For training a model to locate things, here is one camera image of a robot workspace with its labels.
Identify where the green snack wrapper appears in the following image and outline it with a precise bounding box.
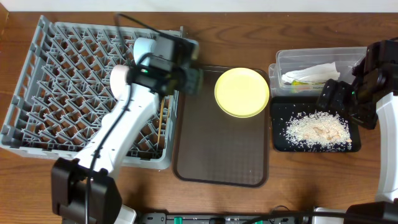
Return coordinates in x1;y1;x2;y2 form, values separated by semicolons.
292;81;325;93

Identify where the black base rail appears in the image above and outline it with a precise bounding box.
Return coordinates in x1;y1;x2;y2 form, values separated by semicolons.
136;205;346;224

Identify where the clear plastic bin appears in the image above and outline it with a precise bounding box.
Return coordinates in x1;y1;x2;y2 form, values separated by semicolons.
269;47;367;97

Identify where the brown plastic tray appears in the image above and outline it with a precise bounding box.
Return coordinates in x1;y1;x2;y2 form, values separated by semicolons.
173;65;271;188

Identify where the black waste bin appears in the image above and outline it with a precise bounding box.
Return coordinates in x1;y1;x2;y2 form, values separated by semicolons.
271;96;361;152

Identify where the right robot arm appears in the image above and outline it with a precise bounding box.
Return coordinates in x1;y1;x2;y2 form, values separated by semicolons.
317;38;397;223

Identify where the light blue bowl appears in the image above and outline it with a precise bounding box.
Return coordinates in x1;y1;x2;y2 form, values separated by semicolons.
133;37;156;65

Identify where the grey dishwasher rack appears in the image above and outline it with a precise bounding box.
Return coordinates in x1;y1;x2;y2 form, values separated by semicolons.
0;15;187;170

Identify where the yellow plate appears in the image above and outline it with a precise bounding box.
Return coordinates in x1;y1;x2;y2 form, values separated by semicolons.
214;68;270;118

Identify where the spilled rice pile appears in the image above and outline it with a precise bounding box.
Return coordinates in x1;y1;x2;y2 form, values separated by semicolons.
282;111;353;149

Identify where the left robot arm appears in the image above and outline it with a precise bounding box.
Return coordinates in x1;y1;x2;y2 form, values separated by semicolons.
51;33;203;223

